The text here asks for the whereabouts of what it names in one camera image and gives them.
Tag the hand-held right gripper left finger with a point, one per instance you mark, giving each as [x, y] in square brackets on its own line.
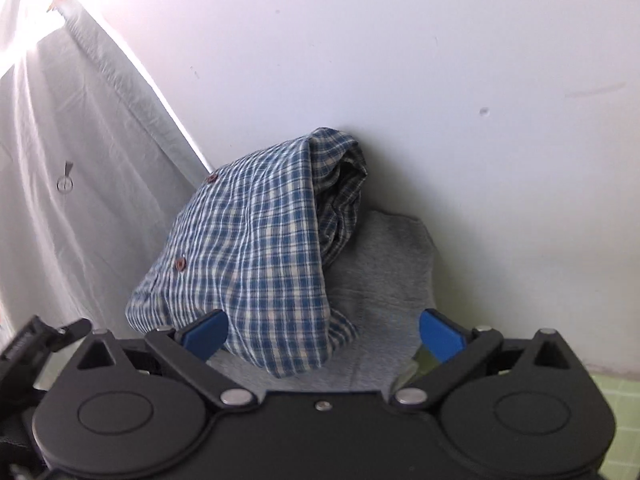
[207, 335]

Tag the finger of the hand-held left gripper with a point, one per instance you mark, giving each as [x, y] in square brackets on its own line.
[45, 337]

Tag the blue plaid button shirt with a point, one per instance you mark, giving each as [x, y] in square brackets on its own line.
[250, 250]

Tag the grey folded sweatshirt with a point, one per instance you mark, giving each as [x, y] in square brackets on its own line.
[385, 270]

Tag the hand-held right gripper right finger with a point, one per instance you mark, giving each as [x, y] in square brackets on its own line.
[440, 335]

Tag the grey carrot print sheet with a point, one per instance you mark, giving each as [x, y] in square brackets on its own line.
[75, 135]

